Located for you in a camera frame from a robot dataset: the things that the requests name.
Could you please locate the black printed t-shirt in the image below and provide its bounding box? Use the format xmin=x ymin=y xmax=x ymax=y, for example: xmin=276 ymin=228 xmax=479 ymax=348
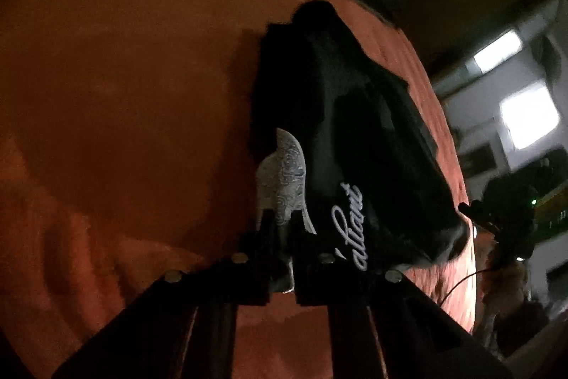
xmin=248 ymin=0 xmax=471 ymax=293

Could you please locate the bright window pane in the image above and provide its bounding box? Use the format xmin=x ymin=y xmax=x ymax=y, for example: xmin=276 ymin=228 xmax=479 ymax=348
xmin=499 ymin=83 xmax=561 ymax=149
xmin=473 ymin=30 xmax=522 ymax=73

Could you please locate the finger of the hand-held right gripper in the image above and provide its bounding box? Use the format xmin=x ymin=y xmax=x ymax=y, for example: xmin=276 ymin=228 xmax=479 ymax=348
xmin=458 ymin=201 xmax=482 ymax=229

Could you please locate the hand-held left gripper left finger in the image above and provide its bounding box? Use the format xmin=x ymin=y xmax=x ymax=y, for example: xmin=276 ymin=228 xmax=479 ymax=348
xmin=53 ymin=208 xmax=278 ymax=379

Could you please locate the person's right forearm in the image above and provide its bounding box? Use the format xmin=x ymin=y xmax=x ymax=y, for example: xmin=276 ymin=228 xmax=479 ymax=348
xmin=481 ymin=248 xmax=533 ymax=318

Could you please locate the brown wooden door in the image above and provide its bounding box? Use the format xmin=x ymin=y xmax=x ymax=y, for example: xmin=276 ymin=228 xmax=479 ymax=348
xmin=390 ymin=0 xmax=560 ymax=78

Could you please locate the orange blanket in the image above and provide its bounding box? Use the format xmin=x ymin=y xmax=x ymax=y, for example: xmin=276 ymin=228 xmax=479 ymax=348
xmin=0 ymin=0 xmax=477 ymax=379

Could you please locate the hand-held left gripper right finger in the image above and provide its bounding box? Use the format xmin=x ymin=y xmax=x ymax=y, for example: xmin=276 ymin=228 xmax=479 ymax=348
xmin=288 ymin=212 xmax=515 ymax=379

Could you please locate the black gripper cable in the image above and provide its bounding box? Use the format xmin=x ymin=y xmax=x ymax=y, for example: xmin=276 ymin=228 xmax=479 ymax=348
xmin=437 ymin=268 xmax=491 ymax=309

